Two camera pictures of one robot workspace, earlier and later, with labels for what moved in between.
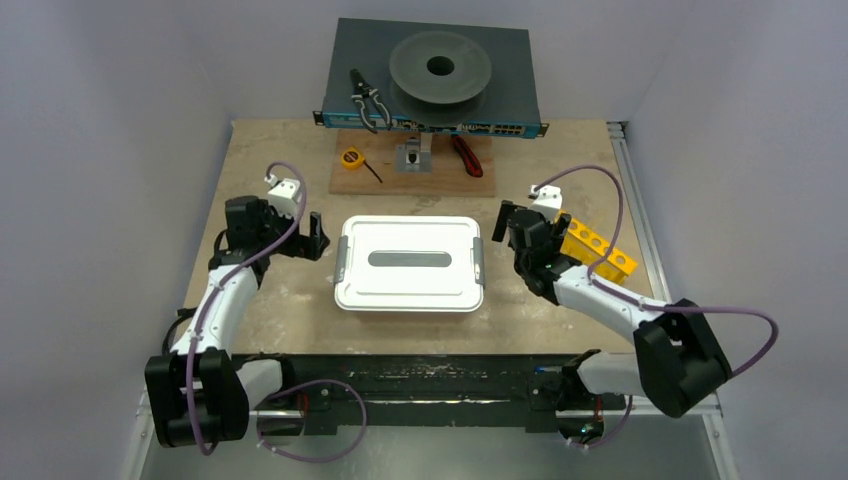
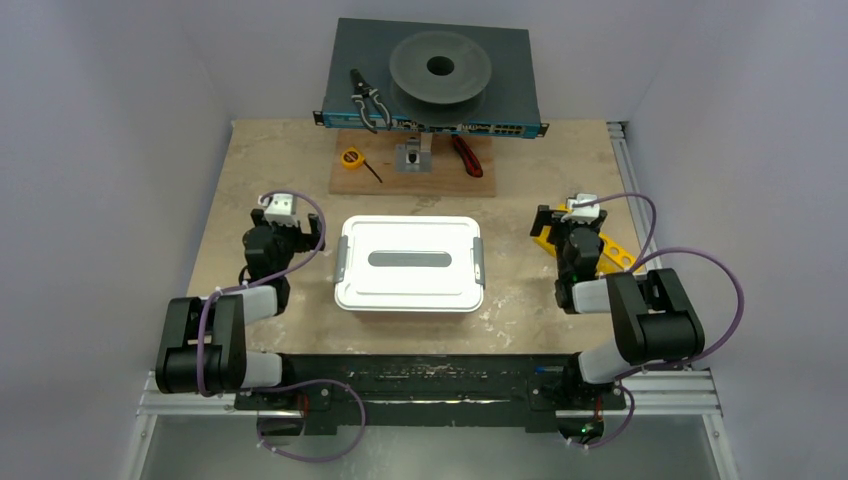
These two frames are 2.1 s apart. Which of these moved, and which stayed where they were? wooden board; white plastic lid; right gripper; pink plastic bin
Moved: right gripper
Stayed: white plastic lid; wooden board; pink plastic bin
